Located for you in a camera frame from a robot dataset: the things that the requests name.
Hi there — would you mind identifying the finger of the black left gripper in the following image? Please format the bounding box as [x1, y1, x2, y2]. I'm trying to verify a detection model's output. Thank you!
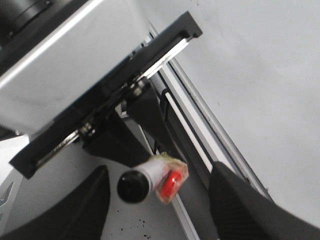
[126, 78, 175, 157]
[82, 117, 150, 168]

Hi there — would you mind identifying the white whiteboard marker pen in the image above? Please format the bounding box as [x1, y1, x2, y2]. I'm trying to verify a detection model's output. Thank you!
[117, 152, 189, 205]

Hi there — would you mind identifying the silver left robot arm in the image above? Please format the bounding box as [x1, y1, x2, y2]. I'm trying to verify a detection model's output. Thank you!
[0, 0, 202, 179]

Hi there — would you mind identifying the red round magnet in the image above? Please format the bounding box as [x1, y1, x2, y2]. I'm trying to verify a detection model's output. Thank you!
[160, 171, 182, 198]

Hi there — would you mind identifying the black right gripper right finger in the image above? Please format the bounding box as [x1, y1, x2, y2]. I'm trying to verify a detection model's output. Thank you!
[209, 161, 320, 240]

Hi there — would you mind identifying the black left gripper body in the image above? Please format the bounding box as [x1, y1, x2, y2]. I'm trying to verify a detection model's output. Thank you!
[10, 12, 202, 179]

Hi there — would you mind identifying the aluminium whiteboard tray rail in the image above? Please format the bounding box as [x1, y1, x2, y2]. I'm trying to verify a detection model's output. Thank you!
[119, 22, 275, 240]

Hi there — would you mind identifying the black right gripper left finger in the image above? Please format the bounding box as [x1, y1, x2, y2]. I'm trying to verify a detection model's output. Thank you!
[1, 165, 111, 240]

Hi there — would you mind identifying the large white whiteboard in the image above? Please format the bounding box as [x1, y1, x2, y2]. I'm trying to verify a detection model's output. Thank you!
[139, 0, 320, 226]

